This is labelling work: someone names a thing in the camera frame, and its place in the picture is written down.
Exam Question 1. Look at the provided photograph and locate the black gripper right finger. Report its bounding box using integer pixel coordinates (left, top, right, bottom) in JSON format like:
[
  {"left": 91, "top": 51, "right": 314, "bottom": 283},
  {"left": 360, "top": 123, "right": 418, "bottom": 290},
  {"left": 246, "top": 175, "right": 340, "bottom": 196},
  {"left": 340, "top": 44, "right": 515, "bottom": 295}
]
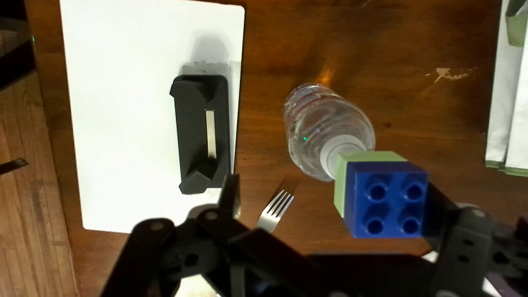
[{"left": 423, "top": 180, "right": 528, "bottom": 297}]

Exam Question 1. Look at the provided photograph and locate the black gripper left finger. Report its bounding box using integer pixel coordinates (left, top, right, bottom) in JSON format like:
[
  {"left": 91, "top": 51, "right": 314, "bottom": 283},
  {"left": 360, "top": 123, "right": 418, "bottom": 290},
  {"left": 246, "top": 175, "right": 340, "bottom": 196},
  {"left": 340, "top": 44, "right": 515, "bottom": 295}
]
[{"left": 99, "top": 173, "right": 311, "bottom": 297}]

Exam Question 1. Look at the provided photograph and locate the blue lego block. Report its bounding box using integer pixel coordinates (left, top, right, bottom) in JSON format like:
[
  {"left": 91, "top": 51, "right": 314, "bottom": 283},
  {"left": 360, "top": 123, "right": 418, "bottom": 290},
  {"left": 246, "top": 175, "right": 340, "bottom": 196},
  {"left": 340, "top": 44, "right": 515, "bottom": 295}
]
[{"left": 344, "top": 160, "right": 431, "bottom": 239}]

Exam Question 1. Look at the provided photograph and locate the clear plastic water bottle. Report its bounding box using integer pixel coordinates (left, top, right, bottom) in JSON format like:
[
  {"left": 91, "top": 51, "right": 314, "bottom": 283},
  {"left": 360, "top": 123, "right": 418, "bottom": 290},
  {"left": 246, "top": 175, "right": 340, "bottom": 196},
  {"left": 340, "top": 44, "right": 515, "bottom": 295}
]
[{"left": 283, "top": 81, "right": 378, "bottom": 183}]

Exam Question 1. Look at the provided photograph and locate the silver fork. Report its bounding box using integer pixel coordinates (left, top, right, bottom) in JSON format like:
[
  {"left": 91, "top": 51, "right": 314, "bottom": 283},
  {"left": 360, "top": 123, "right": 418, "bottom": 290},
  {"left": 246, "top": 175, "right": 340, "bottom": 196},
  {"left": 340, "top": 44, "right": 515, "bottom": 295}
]
[{"left": 256, "top": 188, "right": 297, "bottom": 234}]

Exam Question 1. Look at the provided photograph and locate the black stapler-like holder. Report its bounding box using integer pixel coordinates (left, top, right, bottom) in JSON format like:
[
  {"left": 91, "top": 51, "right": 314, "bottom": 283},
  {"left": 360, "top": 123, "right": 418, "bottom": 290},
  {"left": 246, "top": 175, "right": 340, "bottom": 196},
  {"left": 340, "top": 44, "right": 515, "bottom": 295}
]
[{"left": 169, "top": 72, "right": 233, "bottom": 196}]

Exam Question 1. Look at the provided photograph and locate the white rectangular board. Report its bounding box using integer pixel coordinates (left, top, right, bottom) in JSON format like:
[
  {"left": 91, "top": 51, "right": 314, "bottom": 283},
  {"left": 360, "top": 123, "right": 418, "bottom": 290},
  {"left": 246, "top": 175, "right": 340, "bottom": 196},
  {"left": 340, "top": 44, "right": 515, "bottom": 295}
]
[{"left": 58, "top": 0, "right": 248, "bottom": 236}]

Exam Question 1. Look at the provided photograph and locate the green binder with white pages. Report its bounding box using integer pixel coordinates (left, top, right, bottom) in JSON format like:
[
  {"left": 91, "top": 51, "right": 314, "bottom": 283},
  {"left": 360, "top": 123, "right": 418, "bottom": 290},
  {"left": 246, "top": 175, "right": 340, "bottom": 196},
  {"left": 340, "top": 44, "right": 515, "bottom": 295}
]
[{"left": 484, "top": 0, "right": 528, "bottom": 180}]

